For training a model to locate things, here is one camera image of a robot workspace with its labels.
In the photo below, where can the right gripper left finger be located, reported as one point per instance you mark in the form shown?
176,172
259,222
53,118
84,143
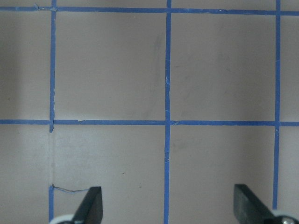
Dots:
90,210

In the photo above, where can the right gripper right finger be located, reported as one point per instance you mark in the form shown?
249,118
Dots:
249,209

